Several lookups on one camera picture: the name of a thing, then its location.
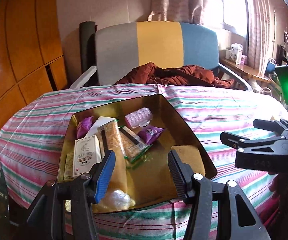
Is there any Weidan snack bag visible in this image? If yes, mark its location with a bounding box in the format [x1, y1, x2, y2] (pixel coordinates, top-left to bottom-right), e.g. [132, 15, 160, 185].
[97, 120, 125, 159]

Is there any grey yellow blue armchair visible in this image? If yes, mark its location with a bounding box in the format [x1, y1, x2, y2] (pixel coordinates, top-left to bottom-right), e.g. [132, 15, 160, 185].
[71, 21, 252, 90]

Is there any white tea box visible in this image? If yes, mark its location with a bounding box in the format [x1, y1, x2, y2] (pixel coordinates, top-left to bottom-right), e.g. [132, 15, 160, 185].
[72, 135, 102, 178]

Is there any patterned curtain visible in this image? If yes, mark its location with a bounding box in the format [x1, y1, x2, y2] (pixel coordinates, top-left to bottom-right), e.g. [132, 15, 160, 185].
[148, 0, 207, 25]

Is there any white product box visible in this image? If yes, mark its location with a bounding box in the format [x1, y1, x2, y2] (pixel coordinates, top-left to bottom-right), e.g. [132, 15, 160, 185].
[230, 43, 243, 64]

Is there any grain bar packet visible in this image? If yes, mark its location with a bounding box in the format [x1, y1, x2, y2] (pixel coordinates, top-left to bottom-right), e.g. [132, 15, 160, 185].
[119, 126, 151, 164]

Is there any black rolled mat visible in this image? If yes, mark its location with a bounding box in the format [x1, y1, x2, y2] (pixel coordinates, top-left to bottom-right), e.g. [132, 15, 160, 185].
[79, 21, 97, 74]

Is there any gold tray box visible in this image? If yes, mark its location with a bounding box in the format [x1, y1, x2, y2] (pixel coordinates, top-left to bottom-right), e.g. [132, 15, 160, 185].
[56, 94, 217, 209]

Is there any white plastic bag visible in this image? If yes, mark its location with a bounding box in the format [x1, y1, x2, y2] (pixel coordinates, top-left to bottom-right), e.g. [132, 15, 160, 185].
[95, 189, 135, 213]

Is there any rust red jacket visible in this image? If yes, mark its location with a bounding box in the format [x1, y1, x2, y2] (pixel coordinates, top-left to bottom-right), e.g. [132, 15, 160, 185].
[116, 62, 235, 89]

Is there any yellow paper card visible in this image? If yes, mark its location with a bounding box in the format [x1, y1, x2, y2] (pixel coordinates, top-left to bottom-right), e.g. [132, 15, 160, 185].
[63, 152, 74, 181]

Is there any pink small box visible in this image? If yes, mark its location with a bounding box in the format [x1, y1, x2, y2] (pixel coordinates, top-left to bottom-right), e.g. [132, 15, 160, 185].
[241, 55, 248, 65]

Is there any white foam block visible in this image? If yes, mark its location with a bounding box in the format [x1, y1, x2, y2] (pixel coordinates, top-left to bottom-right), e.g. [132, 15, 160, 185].
[85, 116, 116, 138]

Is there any purple wrapped packet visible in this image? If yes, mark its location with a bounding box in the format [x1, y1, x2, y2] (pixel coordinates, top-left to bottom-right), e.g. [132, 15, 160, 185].
[77, 116, 93, 139]

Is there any striped bed sheet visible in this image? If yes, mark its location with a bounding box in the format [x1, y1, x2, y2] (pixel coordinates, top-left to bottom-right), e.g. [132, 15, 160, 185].
[0, 83, 288, 240]

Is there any purple candy packet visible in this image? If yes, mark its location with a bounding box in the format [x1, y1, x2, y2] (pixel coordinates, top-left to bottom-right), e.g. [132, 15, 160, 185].
[137, 125, 165, 145]

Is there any wooden wardrobe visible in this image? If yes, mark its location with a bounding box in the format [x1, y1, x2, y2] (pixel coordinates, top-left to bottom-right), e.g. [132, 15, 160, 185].
[0, 0, 68, 129]

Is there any wooden side table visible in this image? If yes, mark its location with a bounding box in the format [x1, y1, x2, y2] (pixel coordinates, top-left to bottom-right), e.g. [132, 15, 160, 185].
[219, 58, 271, 83]

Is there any pink hair roller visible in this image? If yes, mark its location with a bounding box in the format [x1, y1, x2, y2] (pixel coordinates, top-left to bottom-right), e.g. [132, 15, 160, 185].
[124, 107, 153, 128]

